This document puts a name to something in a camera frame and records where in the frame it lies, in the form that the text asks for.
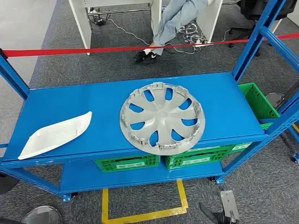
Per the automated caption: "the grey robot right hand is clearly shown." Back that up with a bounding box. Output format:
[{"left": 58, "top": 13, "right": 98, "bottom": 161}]
[{"left": 199, "top": 202, "right": 226, "bottom": 224}]

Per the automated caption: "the black long car part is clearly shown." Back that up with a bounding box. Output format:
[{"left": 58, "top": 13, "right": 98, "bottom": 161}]
[{"left": 273, "top": 79, "right": 299, "bottom": 109}]

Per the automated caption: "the person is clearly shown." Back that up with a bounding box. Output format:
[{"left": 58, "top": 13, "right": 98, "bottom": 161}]
[{"left": 134, "top": 0, "right": 215, "bottom": 66}]

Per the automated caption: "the white floor cable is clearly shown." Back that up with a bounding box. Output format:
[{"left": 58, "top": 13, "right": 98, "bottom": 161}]
[{"left": 106, "top": 17, "right": 155, "bottom": 47}]

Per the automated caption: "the white plastic car part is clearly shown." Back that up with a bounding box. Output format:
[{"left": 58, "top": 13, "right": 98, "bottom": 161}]
[{"left": 17, "top": 111, "right": 92, "bottom": 161}]

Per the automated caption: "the white desk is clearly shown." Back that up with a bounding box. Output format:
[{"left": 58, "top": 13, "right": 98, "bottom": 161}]
[{"left": 68, "top": 0, "right": 223, "bottom": 56}]

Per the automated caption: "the dark round disc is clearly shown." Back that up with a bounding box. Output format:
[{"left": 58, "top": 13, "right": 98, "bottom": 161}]
[{"left": 0, "top": 172, "right": 20, "bottom": 196}]

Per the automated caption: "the white cable tangle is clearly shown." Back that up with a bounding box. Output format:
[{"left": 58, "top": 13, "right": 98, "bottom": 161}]
[{"left": 177, "top": 21, "right": 209, "bottom": 55}]

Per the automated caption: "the black office chair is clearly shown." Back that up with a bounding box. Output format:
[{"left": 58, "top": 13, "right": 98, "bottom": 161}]
[{"left": 227, "top": 0, "right": 297, "bottom": 57}]

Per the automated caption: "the silver round disc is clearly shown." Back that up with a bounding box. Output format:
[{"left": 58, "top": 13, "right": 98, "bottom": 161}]
[
  {"left": 22, "top": 205, "right": 63, "bottom": 224},
  {"left": 266, "top": 92, "right": 285, "bottom": 109}
]

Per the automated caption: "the yellow floor tape square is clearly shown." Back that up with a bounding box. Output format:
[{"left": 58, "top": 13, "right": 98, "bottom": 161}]
[{"left": 101, "top": 180, "right": 189, "bottom": 224}]

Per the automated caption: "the red barrier tape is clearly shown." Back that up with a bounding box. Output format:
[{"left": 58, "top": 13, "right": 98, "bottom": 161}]
[{"left": 2, "top": 32, "right": 299, "bottom": 58}]

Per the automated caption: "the grey plastic wheel cover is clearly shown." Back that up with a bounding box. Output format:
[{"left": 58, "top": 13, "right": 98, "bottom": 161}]
[{"left": 119, "top": 82, "right": 206, "bottom": 156}]

